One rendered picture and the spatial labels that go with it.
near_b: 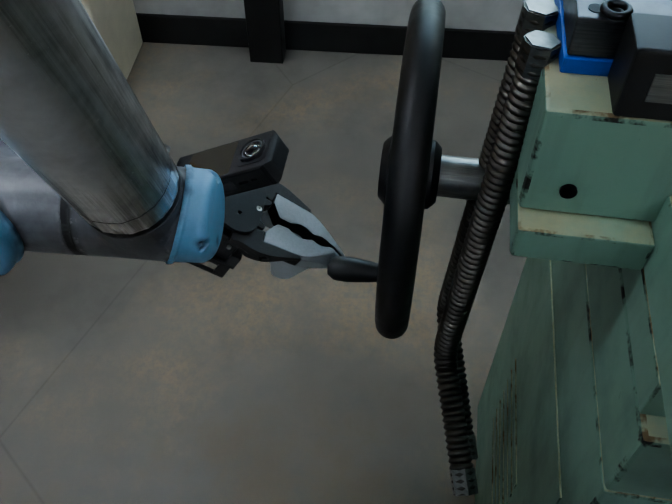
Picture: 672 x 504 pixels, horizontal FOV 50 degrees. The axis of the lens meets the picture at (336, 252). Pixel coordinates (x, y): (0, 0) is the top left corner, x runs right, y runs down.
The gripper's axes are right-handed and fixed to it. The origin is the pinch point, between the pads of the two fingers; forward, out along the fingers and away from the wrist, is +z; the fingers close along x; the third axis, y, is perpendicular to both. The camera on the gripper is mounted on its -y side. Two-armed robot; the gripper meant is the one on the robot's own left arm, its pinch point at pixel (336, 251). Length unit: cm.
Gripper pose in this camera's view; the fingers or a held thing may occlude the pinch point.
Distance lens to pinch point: 71.9
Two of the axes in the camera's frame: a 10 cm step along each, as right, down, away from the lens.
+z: 8.6, 4.1, 3.1
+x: -1.5, 7.7, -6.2
